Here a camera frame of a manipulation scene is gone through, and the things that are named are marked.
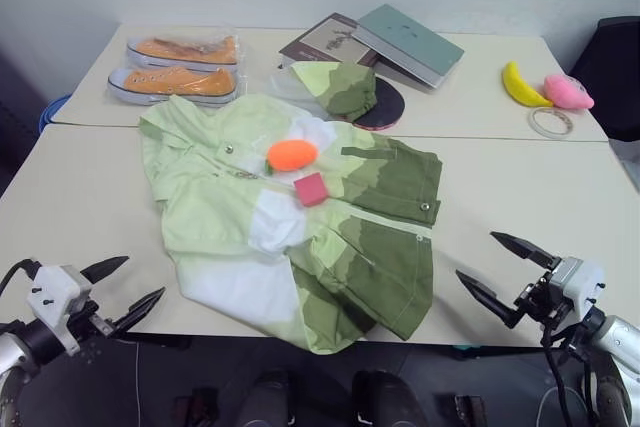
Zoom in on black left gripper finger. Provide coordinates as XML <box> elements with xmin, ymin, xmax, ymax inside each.
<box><xmin>112</xmin><ymin>287</ymin><xmax>167</xmax><ymax>334</ymax></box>
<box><xmin>79</xmin><ymin>255</ymin><xmax>131</xmax><ymax>285</ymax></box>

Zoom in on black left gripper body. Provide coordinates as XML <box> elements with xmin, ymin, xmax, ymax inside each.
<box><xmin>67</xmin><ymin>298</ymin><xmax>121</xmax><ymax>344</ymax></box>

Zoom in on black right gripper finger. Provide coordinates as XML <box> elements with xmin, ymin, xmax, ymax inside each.
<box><xmin>490</xmin><ymin>231</ymin><xmax>560</xmax><ymax>272</ymax></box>
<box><xmin>455</xmin><ymin>269</ymin><xmax>521</xmax><ymax>330</ymax></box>

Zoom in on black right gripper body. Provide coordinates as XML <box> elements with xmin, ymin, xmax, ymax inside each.
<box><xmin>512</xmin><ymin>271</ymin><xmax>577</xmax><ymax>331</ymax></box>

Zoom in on clear tape roll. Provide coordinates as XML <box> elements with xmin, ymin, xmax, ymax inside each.
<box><xmin>527</xmin><ymin>106</ymin><xmax>577</xmax><ymax>140</ymax></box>

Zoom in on dark rounded shape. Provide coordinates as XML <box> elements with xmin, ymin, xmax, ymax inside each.
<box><xmin>234</xmin><ymin>369</ymin><xmax>296</xmax><ymax>427</ymax></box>
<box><xmin>351</xmin><ymin>369</ymin><xmax>430</xmax><ymax>427</ymax></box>

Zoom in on yellow plush banana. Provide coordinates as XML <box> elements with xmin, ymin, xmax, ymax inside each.
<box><xmin>501</xmin><ymin>60</ymin><xmax>555</xmax><ymax>109</ymax></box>

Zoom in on pink plush toy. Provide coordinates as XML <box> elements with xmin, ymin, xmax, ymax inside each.
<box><xmin>543</xmin><ymin>73</ymin><xmax>596</xmax><ymax>111</ymax></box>

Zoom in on blue round container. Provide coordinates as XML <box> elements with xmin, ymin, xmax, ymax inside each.
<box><xmin>38</xmin><ymin>94</ymin><xmax>72</xmax><ymax>134</ymax></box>

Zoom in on green and white zip jacket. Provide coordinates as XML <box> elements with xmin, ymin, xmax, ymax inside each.
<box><xmin>138</xmin><ymin>60</ymin><xmax>444</xmax><ymax>356</ymax></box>

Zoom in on black chair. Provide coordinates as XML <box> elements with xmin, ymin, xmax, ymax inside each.
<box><xmin>568</xmin><ymin>15</ymin><xmax>640</xmax><ymax>142</ymax></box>

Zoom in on orange canvas sneaker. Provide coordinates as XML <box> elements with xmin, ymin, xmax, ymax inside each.
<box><xmin>125</xmin><ymin>35</ymin><xmax>239</xmax><ymax>73</ymax></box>
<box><xmin>107</xmin><ymin>65</ymin><xmax>238</xmax><ymax>107</ymax></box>

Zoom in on pink foam block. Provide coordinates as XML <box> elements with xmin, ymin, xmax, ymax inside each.
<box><xmin>293</xmin><ymin>172</ymin><xmax>331</xmax><ymax>208</ymax></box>

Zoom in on orange plush carrot toy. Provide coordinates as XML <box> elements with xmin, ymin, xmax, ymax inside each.
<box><xmin>263</xmin><ymin>138</ymin><xmax>320</xmax><ymax>176</ymax></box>

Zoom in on clear plastic shoe bag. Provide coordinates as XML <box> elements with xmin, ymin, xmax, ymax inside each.
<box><xmin>106</xmin><ymin>25</ymin><xmax>250</xmax><ymax>108</ymax></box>

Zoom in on green hardcover book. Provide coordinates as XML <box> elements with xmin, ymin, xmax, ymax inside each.
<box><xmin>350</xmin><ymin>3</ymin><xmax>466</xmax><ymax>89</ymax></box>

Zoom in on brown hardcover book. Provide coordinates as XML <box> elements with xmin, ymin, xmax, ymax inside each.
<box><xmin>278</xmin><ymin>12</ymin><xmax>382</xmax><ymax>70</ymax></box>

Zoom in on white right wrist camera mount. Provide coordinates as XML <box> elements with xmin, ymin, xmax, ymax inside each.
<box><xmin>548</xmin><ymin>256</ymin><xmax>607</xmax><ymax>321</ymax></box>

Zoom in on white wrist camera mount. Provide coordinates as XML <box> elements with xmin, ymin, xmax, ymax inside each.
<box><xmin>548</xmin><ymin>256</ymin><xmax>607</xmax><ymax>321</ymax></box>
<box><xmin>25</xmin><ymin>264</ymin><xmax>94</xmax><ymax>356</ymax></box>

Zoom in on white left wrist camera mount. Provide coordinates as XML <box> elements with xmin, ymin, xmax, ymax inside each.
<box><xmin>25</xmin><ymin>264</ymin><xmax>94</xmax><ymax>356</ymax></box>

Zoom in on thin white cable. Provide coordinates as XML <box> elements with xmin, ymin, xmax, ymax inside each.
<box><xmin>133</xmin><ymin>344</ymin><xmax>142</xmax><ymax>427</ymax></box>

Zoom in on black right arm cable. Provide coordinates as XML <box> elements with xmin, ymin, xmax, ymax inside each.
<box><xmin>540</xmin><ymin>322</ymin><xmax>576</xmax><ymax>427</ymax></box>

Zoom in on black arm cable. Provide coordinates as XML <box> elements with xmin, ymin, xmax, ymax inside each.
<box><xmin>540</xmin><ymin>322</ymin><xmax>576</xmax><ymax>427</ymax></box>
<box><xmin>0</xmin><ymin>258</ymin><xmax>40</xmax><ymax>298</ymax></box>

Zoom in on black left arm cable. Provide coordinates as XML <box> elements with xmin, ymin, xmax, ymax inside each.
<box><xmin>0</xmin><ymin>258</ymin><xmax>40</xmax><ymax>298</ymax></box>

